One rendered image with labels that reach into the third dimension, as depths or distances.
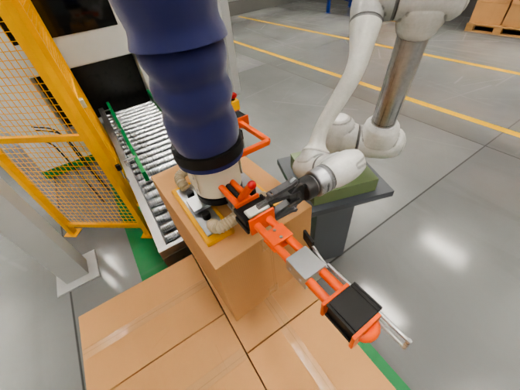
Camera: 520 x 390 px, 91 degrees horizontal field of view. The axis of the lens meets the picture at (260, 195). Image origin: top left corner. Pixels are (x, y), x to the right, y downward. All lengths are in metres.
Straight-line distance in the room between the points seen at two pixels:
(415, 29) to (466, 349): 1.69
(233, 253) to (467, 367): 1.56
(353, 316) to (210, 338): 0.85
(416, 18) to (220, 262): 0.95
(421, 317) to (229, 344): 1.25
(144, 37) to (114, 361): 1.23
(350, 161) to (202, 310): 0.95
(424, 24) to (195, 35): 0.71
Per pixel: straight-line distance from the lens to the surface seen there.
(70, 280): 2.54
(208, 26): 0.67
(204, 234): 0.87
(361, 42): 0.97
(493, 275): 2.43
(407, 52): 1.12
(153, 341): 1.38
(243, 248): 0.83
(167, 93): 0.70
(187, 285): 1.43
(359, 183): 1.41
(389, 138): 1.33
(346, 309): 0.56
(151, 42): 0.66
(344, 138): 1.34
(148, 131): 2.85
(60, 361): 2.28
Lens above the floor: 1.75
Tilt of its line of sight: 44 degrees down
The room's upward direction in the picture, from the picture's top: 7 degrees counter-clockwise
